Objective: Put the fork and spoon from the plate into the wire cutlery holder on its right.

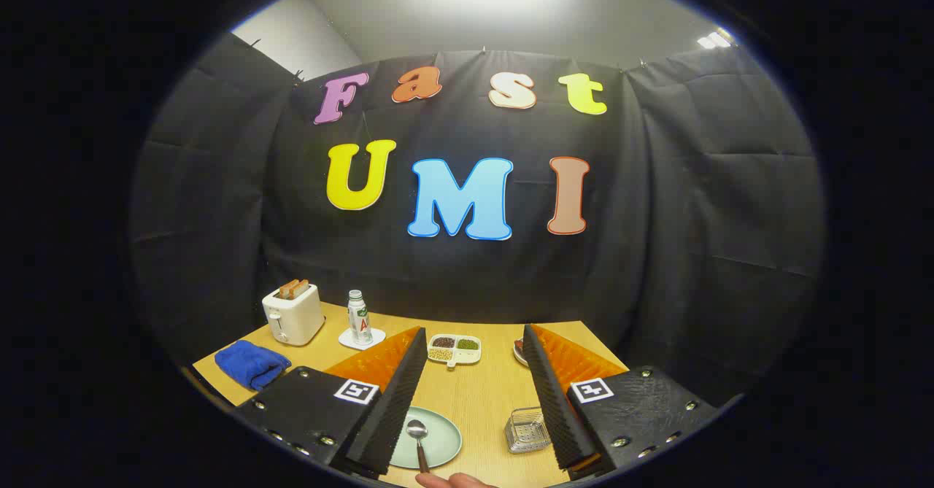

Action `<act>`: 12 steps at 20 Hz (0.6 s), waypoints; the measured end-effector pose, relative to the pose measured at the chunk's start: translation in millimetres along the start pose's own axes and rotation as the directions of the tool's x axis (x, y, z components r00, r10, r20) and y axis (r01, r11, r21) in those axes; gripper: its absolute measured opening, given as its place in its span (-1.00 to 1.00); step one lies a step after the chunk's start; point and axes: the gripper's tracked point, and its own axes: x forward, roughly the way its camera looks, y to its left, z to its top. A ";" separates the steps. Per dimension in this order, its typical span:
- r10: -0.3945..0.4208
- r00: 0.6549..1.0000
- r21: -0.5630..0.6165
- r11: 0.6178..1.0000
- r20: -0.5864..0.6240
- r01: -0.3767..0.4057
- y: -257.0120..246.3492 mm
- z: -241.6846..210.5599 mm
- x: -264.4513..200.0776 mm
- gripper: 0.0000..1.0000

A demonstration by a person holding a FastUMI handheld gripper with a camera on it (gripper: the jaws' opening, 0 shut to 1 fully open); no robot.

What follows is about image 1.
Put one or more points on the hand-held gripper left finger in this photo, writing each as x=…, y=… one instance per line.
x=398, y=400

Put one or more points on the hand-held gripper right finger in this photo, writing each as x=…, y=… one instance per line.
x=547, y=400

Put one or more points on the plate of meat and vegetables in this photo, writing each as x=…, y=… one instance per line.
x=519, y=351

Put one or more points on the green round plate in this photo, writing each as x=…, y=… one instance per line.
x=441, y=440

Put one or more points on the white divided bean dish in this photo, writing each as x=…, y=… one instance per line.
x=454, y=349

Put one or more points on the white coaster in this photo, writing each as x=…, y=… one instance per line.
x=350, y=340

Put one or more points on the small white-label bottle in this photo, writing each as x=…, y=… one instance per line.
x=358, y=316

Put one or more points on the white toaster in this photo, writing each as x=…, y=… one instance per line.
x=295, y=316

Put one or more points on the blue folded towel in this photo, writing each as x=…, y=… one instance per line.
x=252, y=364

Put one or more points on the toast slices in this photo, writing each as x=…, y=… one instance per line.
x=293, y=288

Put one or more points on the small ceiling light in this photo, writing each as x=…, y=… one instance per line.
x=715, y=39

